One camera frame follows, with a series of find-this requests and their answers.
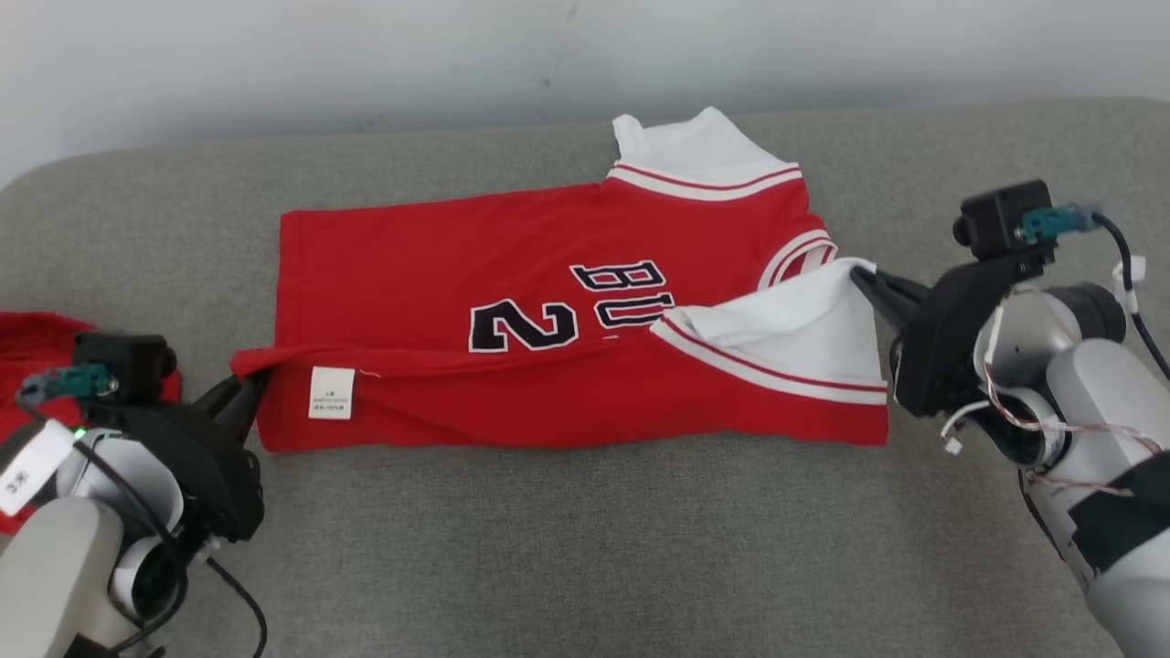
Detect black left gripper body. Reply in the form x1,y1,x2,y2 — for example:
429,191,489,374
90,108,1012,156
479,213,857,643
91,402,266,540

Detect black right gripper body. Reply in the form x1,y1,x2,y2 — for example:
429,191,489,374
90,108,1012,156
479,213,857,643
891,251,1048,417

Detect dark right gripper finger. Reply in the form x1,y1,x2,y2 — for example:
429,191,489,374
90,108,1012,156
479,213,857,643
864,288,922,334
850,265,933,307

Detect white plastic cable clip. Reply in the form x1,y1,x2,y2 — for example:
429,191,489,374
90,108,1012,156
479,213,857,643
1113,259,1146,314

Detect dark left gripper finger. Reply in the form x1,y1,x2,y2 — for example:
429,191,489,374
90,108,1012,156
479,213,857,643
219,384,266,449
195,368,271,423

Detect red white twisted wires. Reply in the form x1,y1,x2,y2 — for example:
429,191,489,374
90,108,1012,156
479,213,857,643
941,292,1166,499

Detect grey fabric sofa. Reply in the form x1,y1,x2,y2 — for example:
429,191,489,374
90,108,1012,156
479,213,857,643
0,98,1170,658

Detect red shorts with white panels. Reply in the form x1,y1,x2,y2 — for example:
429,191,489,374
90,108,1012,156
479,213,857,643
0,311,184,536

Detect left arm teal-plug black cable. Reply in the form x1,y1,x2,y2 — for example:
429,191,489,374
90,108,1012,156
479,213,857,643
16,364,268,658

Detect red basketball jersey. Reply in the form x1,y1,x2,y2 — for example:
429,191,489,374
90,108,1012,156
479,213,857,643
229,107,889,453

